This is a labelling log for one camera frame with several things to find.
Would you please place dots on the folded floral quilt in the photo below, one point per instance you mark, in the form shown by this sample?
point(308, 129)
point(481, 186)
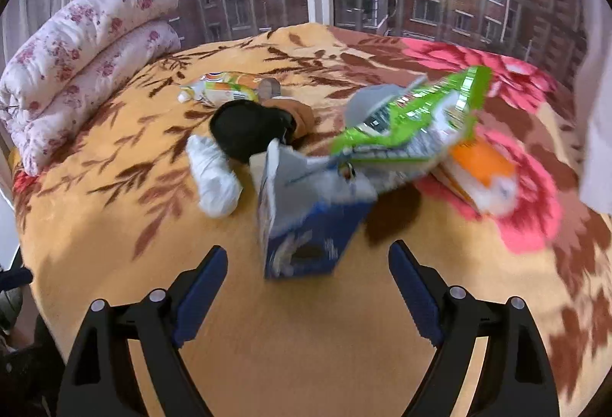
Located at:
point(81, 58)

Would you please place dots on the brown cloth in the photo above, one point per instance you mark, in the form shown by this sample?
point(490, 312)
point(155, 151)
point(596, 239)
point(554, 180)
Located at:
point(299, 113)

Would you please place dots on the white curtain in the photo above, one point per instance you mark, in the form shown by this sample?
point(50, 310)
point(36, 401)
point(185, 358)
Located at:
point(597, 101)

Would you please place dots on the orange green snack bag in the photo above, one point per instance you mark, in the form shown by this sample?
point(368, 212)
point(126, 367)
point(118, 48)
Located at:
point(222, 92)

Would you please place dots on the orange white packet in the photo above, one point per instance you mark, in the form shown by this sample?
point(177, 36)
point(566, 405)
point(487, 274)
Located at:
point(483, 173)

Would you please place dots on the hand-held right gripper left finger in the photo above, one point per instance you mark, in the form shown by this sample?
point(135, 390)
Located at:
point(201, 297)

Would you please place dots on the blue white carton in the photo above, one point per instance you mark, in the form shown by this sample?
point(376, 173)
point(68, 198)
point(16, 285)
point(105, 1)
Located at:
point(306, 226)

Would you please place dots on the black cloth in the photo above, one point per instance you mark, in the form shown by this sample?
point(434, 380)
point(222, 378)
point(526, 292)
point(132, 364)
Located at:
point(248, 128)

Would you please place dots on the white crumpled plastic bag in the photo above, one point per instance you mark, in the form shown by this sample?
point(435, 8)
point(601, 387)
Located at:
point(213, 183)

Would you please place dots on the grey paper piece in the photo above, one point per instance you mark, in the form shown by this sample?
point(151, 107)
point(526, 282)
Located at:
point(370, 104)

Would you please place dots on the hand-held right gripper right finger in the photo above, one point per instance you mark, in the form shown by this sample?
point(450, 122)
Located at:
point(416, 293)

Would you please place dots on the floral plush blanket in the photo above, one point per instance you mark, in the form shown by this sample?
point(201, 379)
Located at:
point(306, 350)

